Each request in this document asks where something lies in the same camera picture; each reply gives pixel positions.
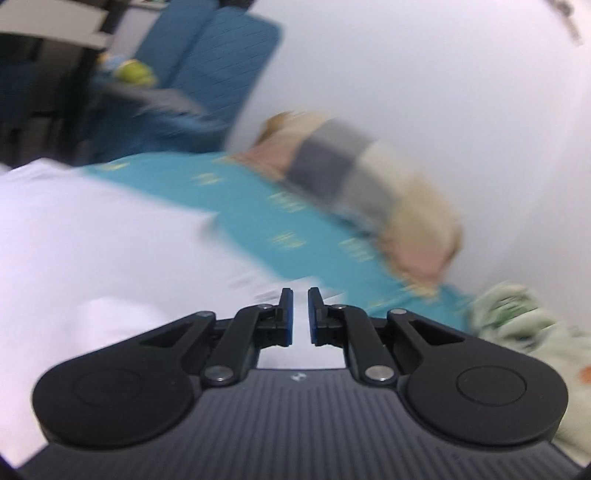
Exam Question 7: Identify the grey cloth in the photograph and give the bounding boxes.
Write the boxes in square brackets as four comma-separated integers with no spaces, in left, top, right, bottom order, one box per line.
[108,85,206,119]

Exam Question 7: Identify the plaid pillow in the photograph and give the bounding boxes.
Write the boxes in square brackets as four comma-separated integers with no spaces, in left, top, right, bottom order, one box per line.
[231,111,465,289]

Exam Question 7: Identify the teal printed bed sheet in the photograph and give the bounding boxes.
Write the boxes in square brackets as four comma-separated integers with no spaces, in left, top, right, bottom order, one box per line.
[81,150,477,334]

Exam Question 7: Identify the dark topped dining table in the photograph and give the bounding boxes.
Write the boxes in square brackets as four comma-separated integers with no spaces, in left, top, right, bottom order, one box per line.
[0,0,112,167]

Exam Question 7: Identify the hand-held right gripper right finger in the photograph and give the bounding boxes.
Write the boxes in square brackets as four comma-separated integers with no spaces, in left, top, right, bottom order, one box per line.
[308,287,467,387]

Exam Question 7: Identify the pale green printed blanket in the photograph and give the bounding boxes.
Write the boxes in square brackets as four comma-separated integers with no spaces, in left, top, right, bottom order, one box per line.
[466,281,591,465]

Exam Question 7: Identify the mustard yellow cushion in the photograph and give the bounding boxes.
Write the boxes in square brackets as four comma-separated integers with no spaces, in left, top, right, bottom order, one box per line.
[255,112,301,141]

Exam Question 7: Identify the white t-shirt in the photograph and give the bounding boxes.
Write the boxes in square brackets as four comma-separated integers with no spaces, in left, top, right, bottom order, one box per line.
[0,157,352,467]

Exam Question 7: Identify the yellow green plush toy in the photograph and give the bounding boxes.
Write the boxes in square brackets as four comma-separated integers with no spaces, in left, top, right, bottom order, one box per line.
[113,59,156,88]

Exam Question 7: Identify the blue covered chair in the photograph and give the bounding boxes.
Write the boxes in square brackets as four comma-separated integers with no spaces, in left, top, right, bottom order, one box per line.
[92,0,218,88]
[88,6,283,165]

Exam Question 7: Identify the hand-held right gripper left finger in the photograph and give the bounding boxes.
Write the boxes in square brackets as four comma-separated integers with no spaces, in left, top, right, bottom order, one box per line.
[134,287,295,387]

